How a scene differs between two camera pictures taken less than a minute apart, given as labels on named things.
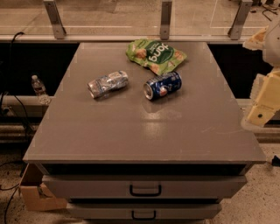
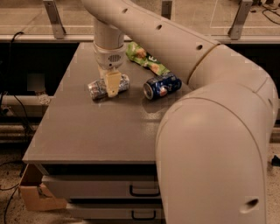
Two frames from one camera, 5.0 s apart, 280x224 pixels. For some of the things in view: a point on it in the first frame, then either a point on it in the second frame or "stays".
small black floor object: x=276 y=161 stays
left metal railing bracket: x=55 y=19 stays
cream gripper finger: x=260 y=115 → x=113 y=78
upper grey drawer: x=146 y=187 stays
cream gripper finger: x=257 y=40 → x=102 y=73
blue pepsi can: x=164 y=84 stays
